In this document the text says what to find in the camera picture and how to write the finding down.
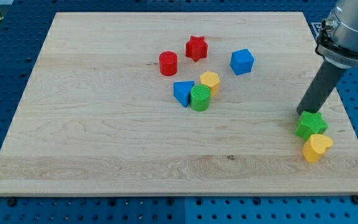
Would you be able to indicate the green cylinder block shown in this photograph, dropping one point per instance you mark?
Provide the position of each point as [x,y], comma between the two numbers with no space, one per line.
[199,97]

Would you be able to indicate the red cylinder block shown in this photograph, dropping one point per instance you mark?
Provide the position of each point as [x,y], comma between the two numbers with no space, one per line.
[168,62]

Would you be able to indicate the yellow heart block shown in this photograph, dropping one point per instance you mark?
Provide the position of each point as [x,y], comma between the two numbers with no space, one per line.
[316,146]

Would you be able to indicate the yellow hexagon block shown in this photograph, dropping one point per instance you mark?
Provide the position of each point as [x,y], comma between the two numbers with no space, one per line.
[212,81]

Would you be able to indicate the wooden board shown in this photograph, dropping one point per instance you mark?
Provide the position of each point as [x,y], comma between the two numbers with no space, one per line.
[98,119]

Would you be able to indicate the blue cube block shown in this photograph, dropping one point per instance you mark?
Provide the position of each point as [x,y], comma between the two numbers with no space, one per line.
[241,62]

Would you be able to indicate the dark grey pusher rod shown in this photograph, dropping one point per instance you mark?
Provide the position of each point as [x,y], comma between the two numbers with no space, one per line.
[320,88]

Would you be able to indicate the blue triangle block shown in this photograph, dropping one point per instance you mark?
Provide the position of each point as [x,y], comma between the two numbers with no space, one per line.
[181,91]

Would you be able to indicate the red star block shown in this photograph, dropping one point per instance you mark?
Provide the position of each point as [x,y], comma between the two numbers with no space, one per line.
[196,48]

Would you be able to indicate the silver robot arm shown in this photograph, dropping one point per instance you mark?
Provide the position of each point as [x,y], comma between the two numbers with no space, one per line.
[337,40]

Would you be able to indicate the green star block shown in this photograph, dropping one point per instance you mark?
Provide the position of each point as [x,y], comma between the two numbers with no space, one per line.
[310,123]

